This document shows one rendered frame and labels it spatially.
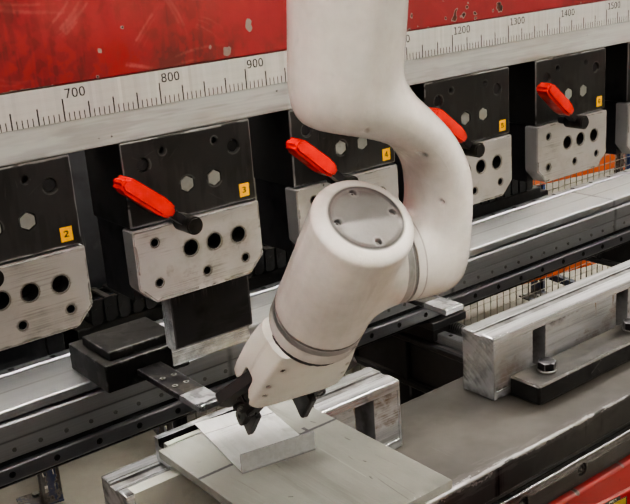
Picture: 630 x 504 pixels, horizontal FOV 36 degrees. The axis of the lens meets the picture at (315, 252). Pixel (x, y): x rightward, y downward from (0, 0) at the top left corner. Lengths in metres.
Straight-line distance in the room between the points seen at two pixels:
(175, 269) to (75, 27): 0.26
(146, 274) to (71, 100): 0.19
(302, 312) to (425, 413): 0.61
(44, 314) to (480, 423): 0.65
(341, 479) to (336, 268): 0.32
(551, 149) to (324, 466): 0.57
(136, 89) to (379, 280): 0.33
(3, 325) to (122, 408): 0.44
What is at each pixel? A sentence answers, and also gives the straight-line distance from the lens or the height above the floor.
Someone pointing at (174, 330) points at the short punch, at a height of 1.12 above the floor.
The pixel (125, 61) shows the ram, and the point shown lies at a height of 1.41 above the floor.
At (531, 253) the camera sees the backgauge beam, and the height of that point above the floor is 0.94.
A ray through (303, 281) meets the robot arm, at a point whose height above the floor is 1.26.
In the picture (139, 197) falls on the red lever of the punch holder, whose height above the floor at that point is 1.30.
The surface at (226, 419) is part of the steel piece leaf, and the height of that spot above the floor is 1.00.
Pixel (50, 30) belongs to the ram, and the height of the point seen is 1.45.
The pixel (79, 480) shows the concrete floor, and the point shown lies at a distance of 3.13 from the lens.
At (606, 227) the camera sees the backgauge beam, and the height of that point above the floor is 0.94.
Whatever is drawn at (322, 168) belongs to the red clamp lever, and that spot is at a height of 1.28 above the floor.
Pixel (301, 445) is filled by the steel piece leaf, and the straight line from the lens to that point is 1.04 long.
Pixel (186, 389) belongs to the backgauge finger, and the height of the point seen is 1.00.
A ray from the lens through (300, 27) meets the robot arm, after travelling 0.71.
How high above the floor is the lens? 1.51
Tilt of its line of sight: 18 degrees down
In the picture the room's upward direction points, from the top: 4 degrees counter-clockwise
